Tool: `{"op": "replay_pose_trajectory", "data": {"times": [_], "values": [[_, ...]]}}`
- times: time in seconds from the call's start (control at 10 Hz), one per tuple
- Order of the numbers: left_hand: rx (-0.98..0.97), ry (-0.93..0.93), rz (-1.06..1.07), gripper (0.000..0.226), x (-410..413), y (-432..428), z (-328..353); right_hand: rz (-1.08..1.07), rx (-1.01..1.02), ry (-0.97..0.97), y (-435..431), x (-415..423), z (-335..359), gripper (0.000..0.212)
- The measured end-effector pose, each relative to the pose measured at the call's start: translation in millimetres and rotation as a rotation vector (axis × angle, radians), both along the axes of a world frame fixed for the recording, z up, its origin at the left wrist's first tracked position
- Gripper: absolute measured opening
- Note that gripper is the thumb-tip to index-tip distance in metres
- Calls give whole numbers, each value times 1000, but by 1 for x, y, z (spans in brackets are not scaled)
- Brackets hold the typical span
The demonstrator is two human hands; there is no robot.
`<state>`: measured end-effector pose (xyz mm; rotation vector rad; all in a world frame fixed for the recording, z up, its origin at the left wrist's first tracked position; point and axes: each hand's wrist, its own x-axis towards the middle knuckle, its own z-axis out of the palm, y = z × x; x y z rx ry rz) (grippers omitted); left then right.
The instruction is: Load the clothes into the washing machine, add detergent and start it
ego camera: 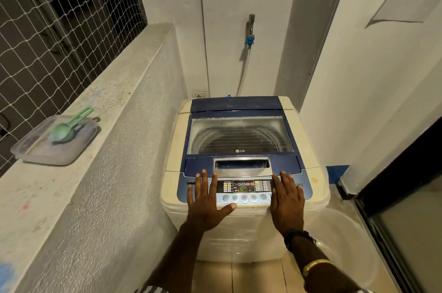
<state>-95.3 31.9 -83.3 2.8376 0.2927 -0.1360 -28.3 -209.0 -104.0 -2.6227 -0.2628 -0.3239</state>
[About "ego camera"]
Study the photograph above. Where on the black thread wristband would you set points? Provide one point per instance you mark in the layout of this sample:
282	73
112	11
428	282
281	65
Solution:
297	236

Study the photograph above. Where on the white wall socket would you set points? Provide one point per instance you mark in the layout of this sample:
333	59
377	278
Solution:
199	94

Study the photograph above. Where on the mint green plastic scoop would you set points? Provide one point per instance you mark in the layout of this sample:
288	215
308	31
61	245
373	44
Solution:
64	130

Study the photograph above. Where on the clear plastic basin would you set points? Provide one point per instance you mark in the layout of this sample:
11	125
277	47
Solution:
348	241

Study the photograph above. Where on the cream blue washing machine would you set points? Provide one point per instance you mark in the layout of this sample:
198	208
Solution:
172	165

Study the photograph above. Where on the person's left hand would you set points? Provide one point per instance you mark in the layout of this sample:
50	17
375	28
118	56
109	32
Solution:
205	206

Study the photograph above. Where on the person's right hand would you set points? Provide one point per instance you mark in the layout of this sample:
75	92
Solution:
286	203

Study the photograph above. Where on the gold bangle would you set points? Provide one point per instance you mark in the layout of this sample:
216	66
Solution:
316	263

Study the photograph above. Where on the black framed glass door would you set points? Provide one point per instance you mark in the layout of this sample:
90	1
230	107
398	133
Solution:
407	182

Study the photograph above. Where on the person's right forearm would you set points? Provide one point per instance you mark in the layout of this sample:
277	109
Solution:
321	268

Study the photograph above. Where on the metal wall tap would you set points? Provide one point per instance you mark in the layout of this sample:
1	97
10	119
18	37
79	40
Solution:
251	25

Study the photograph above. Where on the glass-windowed washing machine lid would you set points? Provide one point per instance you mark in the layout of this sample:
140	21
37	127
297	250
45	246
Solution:
297	161

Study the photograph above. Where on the white window safety net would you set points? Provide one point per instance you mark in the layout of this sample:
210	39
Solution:
62	44

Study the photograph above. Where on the person's left forearm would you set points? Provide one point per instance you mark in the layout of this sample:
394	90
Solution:
179	261

